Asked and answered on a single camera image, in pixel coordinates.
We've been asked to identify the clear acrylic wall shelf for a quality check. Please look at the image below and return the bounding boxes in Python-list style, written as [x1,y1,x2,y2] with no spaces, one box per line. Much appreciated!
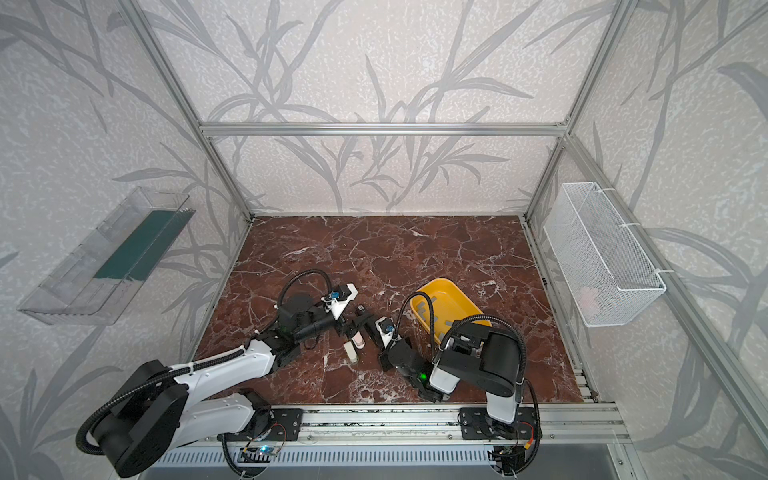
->
[18,187,195,326]

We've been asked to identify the yellow plastic tray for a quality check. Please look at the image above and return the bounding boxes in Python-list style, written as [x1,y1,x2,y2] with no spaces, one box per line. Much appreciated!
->
[409,278,482,344]

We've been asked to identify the white wire mesh basket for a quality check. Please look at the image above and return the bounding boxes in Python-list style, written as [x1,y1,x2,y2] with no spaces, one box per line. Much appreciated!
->
[544,182,667,328]

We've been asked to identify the pink object in basket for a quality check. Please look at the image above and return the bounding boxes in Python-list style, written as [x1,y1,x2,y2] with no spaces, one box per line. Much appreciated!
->
[577,287,601,320]

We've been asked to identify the pink mini stapler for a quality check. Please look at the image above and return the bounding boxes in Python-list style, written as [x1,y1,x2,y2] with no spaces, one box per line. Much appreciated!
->
[351,331,365,350]

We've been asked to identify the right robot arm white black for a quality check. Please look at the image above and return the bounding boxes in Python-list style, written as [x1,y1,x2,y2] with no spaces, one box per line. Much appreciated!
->
[371,289,537,440]

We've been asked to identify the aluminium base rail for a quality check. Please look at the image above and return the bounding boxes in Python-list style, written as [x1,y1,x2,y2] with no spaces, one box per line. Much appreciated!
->
[122,403,631,448]

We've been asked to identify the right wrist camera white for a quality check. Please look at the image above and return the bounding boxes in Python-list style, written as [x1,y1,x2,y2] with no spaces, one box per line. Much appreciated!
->
[374,317,395,349]

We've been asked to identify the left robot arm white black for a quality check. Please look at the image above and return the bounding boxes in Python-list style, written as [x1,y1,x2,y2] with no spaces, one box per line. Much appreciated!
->
[75,269,358,478]

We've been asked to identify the black stapler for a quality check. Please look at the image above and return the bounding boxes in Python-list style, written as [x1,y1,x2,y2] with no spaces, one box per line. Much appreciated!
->
[354,304,386,351]

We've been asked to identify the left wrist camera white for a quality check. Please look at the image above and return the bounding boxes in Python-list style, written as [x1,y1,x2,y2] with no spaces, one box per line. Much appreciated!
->
[322,283,358,320]

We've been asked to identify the left circuit board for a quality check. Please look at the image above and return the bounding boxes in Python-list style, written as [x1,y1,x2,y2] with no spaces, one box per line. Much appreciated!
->
[238,445,282,464]

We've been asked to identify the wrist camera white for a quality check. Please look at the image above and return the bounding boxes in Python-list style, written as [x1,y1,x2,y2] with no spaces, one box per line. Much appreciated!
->
[322,283,358,320]
[374,317,395,349]

